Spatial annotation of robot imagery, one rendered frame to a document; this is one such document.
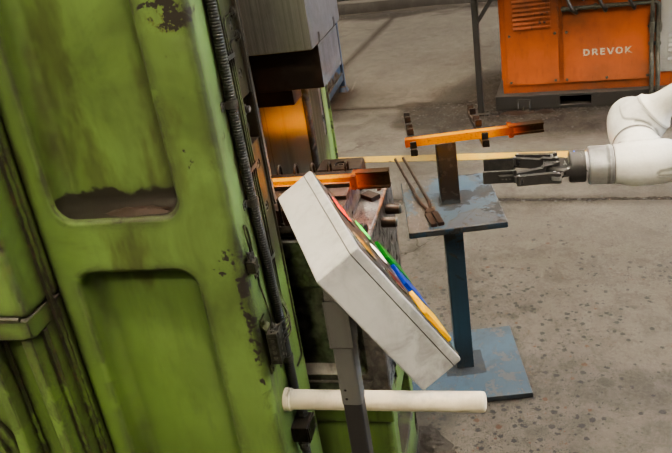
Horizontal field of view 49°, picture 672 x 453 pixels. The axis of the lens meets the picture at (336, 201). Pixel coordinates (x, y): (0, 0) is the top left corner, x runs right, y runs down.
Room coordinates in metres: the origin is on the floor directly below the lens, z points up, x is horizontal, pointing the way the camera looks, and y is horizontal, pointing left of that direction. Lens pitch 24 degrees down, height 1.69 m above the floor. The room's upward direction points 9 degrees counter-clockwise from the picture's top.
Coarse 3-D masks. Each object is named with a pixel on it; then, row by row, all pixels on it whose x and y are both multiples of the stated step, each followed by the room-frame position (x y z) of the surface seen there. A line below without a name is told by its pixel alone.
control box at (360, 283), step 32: (288, 192) 1.25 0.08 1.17; (320, 192) 1.17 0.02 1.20; (320, 224) 1.07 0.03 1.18; (352, 224) 1.13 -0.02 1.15; (320, 256) 0.99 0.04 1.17; (352, 256) 0.94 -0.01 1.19; (352, 288) 0.94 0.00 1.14; (384, 288) 0.95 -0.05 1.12; (384, 320) 0.95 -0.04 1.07; (416, 320) 0.96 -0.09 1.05; (416, 352) 0.95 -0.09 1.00; (448, 352) 0.96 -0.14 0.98
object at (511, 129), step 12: (540, 120) 2.05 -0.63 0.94; (456, 132) 2.07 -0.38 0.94; (468, 132) 2.05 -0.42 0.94; (480, 132) 2.04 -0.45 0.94; (492, 132) 2.04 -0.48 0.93; (504, 132) 2.04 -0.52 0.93; (516, 132) 2.04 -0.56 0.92; (528, 132) 2.03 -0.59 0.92; (408, 144) 2.07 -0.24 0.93; (420, 144) 2.06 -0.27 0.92
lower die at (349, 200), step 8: (272, 176) 1.81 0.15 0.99; (280, 176) 1.80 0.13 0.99; (288, 176) 1.80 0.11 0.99; (296, 176) 1.79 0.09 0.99; (328, 184) 1.68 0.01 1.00; (336, 184) 1.68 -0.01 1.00; (344, 184) 1.67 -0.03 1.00; (280, 192) 1.70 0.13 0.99; (336, 192) 1.65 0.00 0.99; (344, 192) 1.64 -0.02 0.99; (352, 192) 1.69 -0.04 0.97; (344, 200) 1.61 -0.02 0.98; (352, 200) 1.67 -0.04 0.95; (352, 208) 1.66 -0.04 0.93; (352, 216) 1.65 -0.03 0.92; (288, 224) 1.61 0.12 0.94
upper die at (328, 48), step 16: (336, 32) 1.76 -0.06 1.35; (320, 48) 1.59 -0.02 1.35; (336, 48) 1.74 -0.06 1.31; (256, 64) 1.61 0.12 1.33; (272, 64) 1.60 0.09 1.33; (288, 64) 1.59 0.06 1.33; (304, 64) 1.58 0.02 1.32; (320, 64) 1.58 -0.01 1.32; (336, 64) 1.72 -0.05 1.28; (256, 80) 1.61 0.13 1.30; (272, 80) 1.60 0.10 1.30; (288, 80) 1.59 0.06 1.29; (304, 80) 1.59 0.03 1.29; (320, 80) 1.58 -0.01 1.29
